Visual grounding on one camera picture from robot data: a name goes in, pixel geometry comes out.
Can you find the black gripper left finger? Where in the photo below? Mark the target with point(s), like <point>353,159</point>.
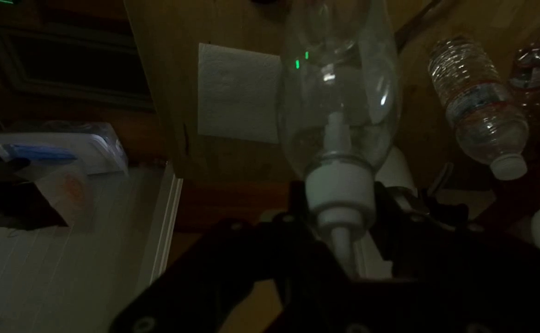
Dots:
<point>203,287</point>

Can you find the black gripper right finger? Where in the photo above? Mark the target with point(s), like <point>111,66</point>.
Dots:
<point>445,277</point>

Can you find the clear soap pump bottle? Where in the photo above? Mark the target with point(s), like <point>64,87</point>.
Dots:
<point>338,107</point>

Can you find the clear plastic water bottle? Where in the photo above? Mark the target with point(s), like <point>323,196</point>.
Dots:
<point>482,115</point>

